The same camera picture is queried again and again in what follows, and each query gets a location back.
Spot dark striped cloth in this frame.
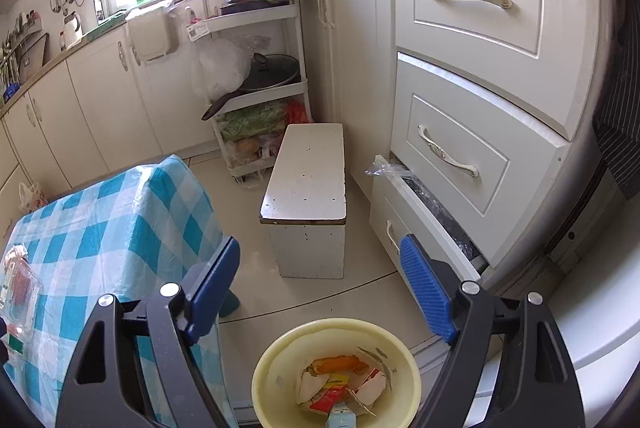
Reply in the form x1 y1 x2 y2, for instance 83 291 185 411
592 58 640 199

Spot floral plastic bag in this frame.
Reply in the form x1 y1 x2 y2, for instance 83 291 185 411
18 182 48 215

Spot black frying pan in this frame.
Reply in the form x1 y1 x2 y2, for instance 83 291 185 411
201 53 302 121

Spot small blue white carton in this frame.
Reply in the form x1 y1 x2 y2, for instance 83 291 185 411
327 400 358 428

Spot torn white red carton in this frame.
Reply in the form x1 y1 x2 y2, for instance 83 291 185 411
350 368 388 406
297 368 331 404

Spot white hanging door bin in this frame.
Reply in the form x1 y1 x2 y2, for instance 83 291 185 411
125 5 181 64

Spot red plastic bag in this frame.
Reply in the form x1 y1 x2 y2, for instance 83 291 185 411
282 100 312 125

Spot teal table leg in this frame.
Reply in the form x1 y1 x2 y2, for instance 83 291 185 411
217 290 242 316

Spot white plastic bag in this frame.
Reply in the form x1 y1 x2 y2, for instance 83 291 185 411
191 39 253 101

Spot clear plastic bag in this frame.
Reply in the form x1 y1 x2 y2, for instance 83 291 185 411
365 154 481 259

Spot brown root vegetables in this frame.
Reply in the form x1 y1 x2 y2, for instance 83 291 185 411
234 137 264 160

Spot cream kitchen cabinets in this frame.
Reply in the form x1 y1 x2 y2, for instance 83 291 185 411
0 0 226 209

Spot orange snack wrapper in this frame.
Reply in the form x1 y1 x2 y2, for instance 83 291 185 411
312 354 368 374

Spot loose green vegetables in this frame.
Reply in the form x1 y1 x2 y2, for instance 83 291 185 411
216 100 291 141

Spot clear plastic container green label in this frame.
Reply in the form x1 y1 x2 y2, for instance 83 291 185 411
0 253 42 349

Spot red yellow wrapper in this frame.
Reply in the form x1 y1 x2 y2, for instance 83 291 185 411
310 385 351 411

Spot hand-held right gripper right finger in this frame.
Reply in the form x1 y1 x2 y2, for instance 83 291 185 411
399 234 586 428

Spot blue checked plastic tablecloth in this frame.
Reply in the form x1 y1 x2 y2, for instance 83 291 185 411
0 154 241 428

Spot metal utensil holder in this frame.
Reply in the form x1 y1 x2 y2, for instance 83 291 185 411
0 28 26 106

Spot white wooden stool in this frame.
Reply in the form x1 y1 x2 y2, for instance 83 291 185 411
259 123 348 280

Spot white electric kettle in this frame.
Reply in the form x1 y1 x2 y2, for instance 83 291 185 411
60 10 83 49

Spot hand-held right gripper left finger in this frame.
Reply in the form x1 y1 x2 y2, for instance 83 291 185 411
55 235 242 428

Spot yellow plastic bin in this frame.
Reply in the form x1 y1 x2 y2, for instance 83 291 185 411
251 318 422 428

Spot cream drawer cabinets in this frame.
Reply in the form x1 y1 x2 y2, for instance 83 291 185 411
300 0 601 294

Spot white shelf rack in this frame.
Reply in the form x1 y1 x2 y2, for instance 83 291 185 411
202 0 311 184

